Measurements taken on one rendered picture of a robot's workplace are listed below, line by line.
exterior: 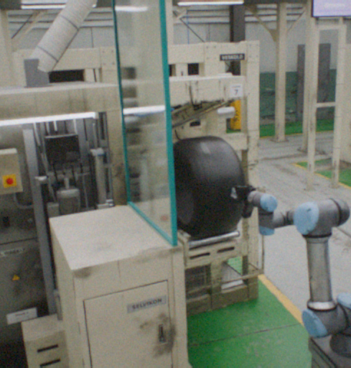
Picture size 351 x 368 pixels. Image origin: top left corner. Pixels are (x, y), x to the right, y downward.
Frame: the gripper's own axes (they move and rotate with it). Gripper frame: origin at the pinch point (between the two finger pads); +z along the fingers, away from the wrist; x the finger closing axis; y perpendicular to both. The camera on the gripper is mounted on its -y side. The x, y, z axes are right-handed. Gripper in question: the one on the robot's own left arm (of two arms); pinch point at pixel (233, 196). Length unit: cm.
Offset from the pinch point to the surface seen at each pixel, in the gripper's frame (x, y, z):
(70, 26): 67, 95, 39
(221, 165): 3.2, 16.3, 5.1
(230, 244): -4.5, -31.8, 15.3
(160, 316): 66, -25, -58
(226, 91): -23, 55, 42
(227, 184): 2.0, 6.5, 1.6
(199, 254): 13.3, -35.8, 21.2
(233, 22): -487, 240, 820
